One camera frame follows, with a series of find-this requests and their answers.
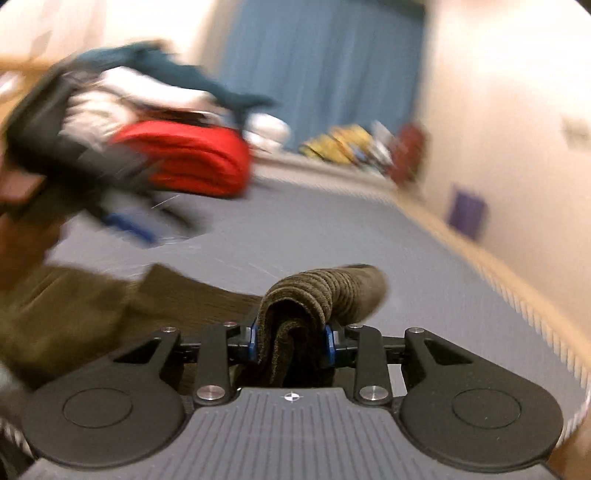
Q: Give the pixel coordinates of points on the wooden bed frame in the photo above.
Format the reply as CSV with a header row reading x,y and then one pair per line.
x,y
566,328

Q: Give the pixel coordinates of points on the yellow plush toy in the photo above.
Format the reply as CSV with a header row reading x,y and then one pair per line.
x,y
343,145

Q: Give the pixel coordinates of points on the blue curtain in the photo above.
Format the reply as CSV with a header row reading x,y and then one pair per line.
x,y
328,63

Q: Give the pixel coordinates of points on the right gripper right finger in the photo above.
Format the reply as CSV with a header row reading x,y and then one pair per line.
x,y
420,354

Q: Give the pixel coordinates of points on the black white plush toy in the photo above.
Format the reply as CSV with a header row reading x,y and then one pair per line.
x,y
379,149

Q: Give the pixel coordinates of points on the person left hand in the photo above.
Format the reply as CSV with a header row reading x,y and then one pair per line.
x,y
24,243

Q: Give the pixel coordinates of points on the blue shark plush toy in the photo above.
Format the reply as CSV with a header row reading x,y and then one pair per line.
x,y
149,58

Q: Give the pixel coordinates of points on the red folded blanket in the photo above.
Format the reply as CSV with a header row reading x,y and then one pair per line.
x,y
211,161

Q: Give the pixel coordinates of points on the dark red bag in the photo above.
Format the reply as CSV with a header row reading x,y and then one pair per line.
x,y
407,152

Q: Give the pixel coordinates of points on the brown corduroy pants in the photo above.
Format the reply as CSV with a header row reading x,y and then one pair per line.
x,y
59,318

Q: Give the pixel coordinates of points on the purple yoga mat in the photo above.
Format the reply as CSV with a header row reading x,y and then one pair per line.
x,y
468,213

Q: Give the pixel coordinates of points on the white folded clothes pile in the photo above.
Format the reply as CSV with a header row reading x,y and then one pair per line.
x,y
119,97

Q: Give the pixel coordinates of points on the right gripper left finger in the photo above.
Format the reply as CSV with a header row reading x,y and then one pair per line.
x,y
196,367

